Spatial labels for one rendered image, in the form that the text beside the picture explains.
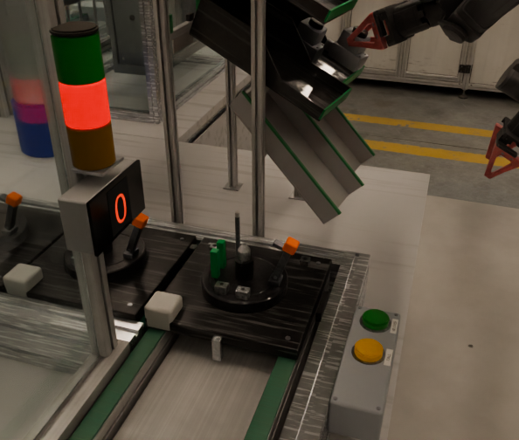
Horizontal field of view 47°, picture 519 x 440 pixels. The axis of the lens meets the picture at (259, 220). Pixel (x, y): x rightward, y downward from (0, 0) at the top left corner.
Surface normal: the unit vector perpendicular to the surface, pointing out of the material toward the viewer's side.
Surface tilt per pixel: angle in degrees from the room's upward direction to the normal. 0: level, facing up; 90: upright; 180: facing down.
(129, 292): 0
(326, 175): 45
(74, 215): 90
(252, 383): 0
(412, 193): 0
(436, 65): 90
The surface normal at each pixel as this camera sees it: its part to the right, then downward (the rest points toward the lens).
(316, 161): 0.63, -0.44
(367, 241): 0.00, -0.86
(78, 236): -0.30, 0.48
